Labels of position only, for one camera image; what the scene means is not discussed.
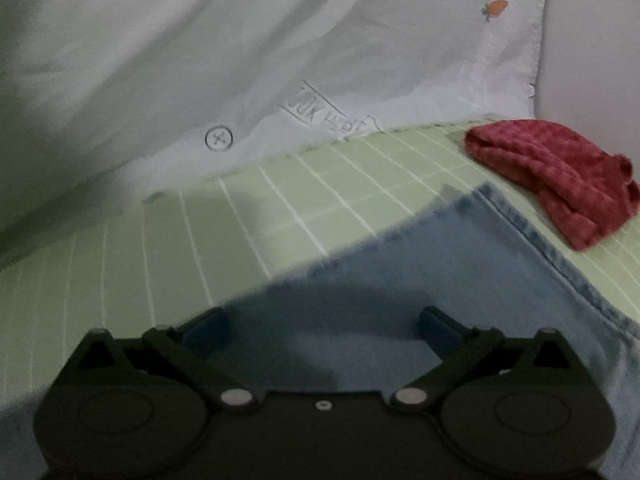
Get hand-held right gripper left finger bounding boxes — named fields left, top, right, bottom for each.
left=64, top=308, right=257, bottom=412

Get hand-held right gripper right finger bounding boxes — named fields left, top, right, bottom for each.
left=389, top=306, right=582, bottom=413

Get blue denim jeans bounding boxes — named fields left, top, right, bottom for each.
left=0, top=184, right=640, bottom=480

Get green grid bed sheet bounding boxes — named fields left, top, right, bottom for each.
left=0, top=119, right=640, bottom=411

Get red checked garment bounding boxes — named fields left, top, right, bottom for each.
left=464, top=120, right=634, bottom=253

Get white printed quilt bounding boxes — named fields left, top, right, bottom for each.
left=0, top=0, right=549, bottom=261

